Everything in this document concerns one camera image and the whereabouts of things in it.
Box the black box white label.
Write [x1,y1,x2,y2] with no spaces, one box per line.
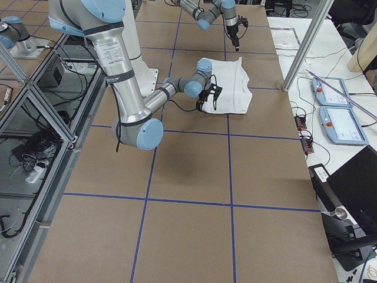
[308,163,348,221]

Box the black monitor stand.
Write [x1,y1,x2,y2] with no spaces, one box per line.
[321,213,376,271]

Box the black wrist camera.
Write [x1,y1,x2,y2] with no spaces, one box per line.
[237,15,249,28]
[207,83,223,102]

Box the orange-black electronics board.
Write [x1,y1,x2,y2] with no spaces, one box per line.
[295,115,307,130]
[300,137,314,155]

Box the white long-sleeve printed shirt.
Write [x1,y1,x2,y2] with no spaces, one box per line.
[202,57,252,114]

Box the black laptop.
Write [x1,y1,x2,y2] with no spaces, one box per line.
[327,145,376,235]

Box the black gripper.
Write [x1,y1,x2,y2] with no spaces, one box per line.
[226,24,240,52]
[196,88,212,111]

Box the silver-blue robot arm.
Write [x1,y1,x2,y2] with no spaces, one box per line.
[171,0,241,52]
[48,1,213,150]

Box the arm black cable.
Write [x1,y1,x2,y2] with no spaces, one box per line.
[114,73,219,153]

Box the metal rod reacher tool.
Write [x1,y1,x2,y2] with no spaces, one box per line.
[305,68,377,121]

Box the lower blue teach pendant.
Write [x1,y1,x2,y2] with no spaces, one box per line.
[319,106,369,146]

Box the blue teach pendant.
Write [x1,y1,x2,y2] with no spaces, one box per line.
[319,106,369,146]
[312,77,353,108]

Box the aluminium frame post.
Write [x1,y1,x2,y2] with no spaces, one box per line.
[282,0,334,92]

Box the third grey-blue robot arm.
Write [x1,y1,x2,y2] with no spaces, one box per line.
[1,16,50,59]

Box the clear plastic sheet taped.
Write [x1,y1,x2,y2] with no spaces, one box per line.
[270,27,300,50]

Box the upper blue teach pendant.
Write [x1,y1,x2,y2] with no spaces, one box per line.
[312,77,353,108]

